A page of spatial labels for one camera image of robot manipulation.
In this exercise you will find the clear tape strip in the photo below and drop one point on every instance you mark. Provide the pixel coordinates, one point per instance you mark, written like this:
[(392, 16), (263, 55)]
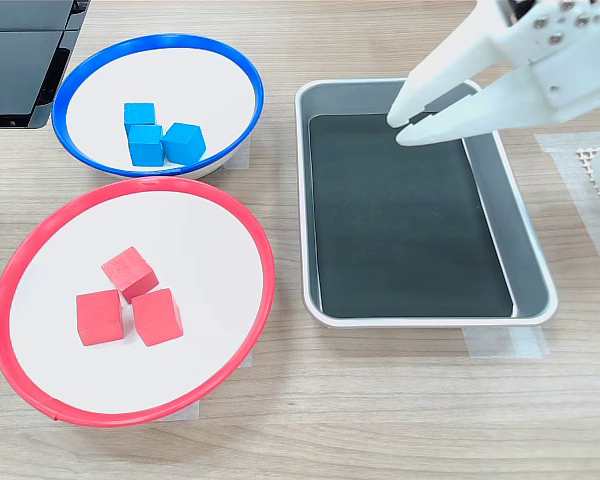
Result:
[(505, 342), (562, 150), (244, 155), (190, 412)]

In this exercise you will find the red-rimmed white plate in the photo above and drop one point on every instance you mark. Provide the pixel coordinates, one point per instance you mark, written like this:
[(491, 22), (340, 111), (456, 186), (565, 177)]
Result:
[(210, 280)]

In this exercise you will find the blue-rimmed white plate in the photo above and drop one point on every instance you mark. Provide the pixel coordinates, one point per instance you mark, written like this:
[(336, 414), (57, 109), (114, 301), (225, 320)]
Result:
[(190, 80)]

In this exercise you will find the steel tray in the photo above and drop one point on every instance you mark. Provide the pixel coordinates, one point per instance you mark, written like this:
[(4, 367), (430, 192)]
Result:
[(530, 260)]

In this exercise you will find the blue cube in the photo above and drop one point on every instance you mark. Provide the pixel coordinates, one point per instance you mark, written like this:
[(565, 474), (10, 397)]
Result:
[(139, 113), (184, 144), (145, 147)]

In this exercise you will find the black flat panel device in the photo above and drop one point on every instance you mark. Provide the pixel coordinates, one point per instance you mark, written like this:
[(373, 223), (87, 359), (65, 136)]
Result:
[(15, 70)]

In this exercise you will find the pale perforated base plate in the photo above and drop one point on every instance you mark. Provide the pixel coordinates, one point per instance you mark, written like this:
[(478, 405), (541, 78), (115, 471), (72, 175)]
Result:
[(586, 162)]

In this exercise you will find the black tray mat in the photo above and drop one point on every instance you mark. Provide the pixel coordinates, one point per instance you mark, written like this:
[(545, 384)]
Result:
[(405, 235)]

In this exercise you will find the red cube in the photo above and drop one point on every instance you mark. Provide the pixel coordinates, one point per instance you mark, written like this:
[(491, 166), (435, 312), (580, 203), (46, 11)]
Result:
[(130, 272), (100, 317), (157, 317)]

